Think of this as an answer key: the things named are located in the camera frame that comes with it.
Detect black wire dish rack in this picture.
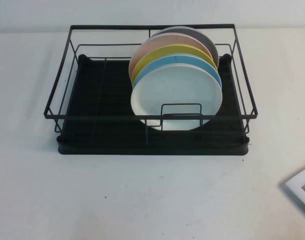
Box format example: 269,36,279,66
43,23,259,146

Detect white printed card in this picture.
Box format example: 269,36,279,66
278,163,305,216

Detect yellow plate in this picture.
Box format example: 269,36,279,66
131,44,219,87

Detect grey plate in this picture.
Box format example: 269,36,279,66
150,25,220,71

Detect white plate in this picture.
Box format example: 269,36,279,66
130,63,222,132

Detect pink plate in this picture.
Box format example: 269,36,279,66
128,34,215,84

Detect black dish drying rack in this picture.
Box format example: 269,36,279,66
56,53,250,157

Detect blue plate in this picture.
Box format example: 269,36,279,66
132,54,223,89

